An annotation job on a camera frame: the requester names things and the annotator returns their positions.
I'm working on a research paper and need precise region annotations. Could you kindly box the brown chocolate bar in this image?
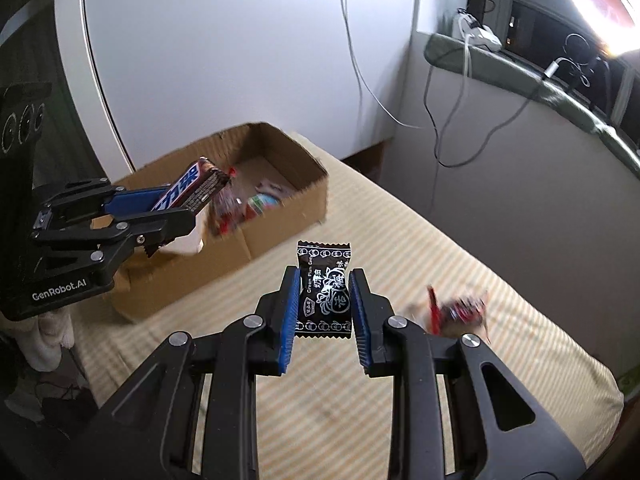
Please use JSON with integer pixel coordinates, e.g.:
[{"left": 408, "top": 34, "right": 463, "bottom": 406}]
[{"left": 150, "top": 156, "right": 230, "bottom": 213}]

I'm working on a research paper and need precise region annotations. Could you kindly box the dark red candy packet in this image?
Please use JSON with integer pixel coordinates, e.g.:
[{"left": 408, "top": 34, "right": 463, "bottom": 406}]
[{"left": 424, "top": 285, "right": 493, "bottom": 343}]

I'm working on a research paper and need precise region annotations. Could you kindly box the black cable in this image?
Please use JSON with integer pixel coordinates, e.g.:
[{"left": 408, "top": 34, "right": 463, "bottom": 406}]
[{"left": 424, "top": 32, "right": 608, "bottom": 168}]

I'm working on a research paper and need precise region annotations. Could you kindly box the white power strip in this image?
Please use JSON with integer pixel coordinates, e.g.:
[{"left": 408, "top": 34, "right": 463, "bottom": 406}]
[{"left": 452, "top": 7, "right": 503, "bottom": 53}]

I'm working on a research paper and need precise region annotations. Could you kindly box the long white cable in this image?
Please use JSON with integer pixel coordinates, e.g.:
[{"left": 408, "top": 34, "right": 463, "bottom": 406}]
[{"left": 334, "top": 0, "right": 426, "bottom": 131}]

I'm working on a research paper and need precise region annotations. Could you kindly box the white panel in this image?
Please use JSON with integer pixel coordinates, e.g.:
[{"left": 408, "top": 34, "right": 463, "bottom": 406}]
[{"left": 52, "top": 0, "right": 421, "bottom": 176}]

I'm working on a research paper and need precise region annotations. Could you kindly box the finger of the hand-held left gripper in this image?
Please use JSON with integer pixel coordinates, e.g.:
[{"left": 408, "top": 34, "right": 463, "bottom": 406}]
[
  {"left": 37, "top": 177, "right": 171, "bottom": 222},
  {"left": 30, "top": 207, "right": 197, "bottom": 272}
]

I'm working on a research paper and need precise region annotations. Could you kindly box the cardboard box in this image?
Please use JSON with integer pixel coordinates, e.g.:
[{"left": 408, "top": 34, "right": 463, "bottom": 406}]
[{"left": 102, "top": 121, "right": 330, "bottom": 323}]

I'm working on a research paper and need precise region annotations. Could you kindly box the beige cloth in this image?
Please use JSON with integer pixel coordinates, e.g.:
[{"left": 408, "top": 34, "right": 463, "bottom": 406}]
[{"left": 10, "top": 310, "right": 76, "bottom": 371}]

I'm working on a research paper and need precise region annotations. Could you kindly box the round red jelly cup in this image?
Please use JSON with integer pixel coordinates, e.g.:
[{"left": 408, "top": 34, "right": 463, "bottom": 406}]
[{"left": 247, "top": 191, "right": 282, "bottom": 216}]

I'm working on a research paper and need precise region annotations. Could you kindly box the black candy packet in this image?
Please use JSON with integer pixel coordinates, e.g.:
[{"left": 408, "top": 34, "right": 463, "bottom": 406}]
[{"left": 294, "top": 241, "right": 357, "bottom": 340}]

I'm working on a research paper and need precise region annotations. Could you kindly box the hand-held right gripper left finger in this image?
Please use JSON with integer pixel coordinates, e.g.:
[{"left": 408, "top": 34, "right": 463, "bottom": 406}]
[{"left": 92, "top": 266, "right": 301, "bottom": 480}]

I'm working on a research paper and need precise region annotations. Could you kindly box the ring light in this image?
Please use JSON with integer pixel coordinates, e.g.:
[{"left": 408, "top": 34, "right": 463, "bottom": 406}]
[{"left": 547, "top": 0, "right": 640, "bottom": 58}]

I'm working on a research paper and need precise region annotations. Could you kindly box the striped bed sheet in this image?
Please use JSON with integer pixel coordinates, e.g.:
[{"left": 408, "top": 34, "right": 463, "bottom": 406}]
[{"left": 75, "top": 132, "right": 626, "bottom": 480}]

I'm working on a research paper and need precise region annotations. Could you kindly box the red snack packet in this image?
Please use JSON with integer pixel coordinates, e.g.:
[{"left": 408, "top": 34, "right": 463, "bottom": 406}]
[{"left": 207, "top": 167, "right": 251, "bottom": 238}]

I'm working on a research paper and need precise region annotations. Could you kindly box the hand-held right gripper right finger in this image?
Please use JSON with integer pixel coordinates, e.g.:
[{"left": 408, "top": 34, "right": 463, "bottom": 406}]
[{"left": 349, "top": 269, "right": 587, "bottom": 480}]

